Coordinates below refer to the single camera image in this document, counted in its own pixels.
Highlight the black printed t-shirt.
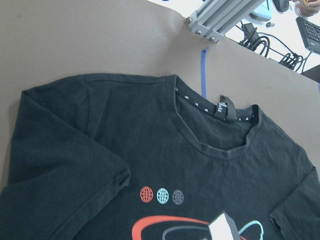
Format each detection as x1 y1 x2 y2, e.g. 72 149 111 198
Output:
0 73 320 240

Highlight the black keyboard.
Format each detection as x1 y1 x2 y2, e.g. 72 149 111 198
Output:
295 17 320 54

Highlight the aluminium frame post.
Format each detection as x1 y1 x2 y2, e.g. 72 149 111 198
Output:
187 0 263 43

